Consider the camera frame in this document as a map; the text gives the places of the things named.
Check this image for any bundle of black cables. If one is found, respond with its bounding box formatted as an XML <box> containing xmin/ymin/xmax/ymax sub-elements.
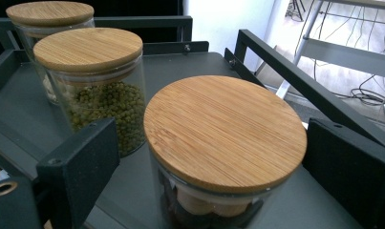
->
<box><xmin>317</xmin><ymin>6</ymin><xmax>385</xmax><ymax>107</ymax></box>

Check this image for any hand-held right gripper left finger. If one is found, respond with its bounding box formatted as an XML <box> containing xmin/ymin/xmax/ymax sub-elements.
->
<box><xmin>36</xmin><ymin>117</ymin><xmax>121</xmax><ymax>229</ymax></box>

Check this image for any glass jar with green beans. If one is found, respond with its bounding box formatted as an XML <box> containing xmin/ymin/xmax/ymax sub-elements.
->
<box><xmin>32</xmin><ymin>27</ymin><xmax>147</xmax><ymax>158</ymax></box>

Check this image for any dark grey corner shelf rack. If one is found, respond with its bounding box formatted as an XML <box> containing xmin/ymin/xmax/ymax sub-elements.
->
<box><xmin>0</xmin><ymin>15</ymin><xmax>385</xmax><ymax>229</ymax></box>

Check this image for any glass jar with dark contents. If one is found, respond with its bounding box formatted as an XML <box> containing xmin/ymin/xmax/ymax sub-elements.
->
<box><xmin>143</xmin><ymin>74</ymin><xmax>309</xmax><ymax>229</ymax></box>

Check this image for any white desk frame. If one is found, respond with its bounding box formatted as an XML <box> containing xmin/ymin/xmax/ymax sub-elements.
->
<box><xmin>275</xmin><ymin>0</ymin><xmax>385</xmax><ymax>137</ymax></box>

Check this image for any glass jar with pale beans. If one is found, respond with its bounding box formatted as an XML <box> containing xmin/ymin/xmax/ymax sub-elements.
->
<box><xmin>5</xmin><ymin>0</ymin><xmax>96</xmax><ymax>106</ymax></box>

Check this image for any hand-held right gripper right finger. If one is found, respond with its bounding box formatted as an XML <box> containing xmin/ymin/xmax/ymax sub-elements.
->
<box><xmin>303</xmin><ymin>117</ymin><xmax>385</xmax><ymax>229</ymax></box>

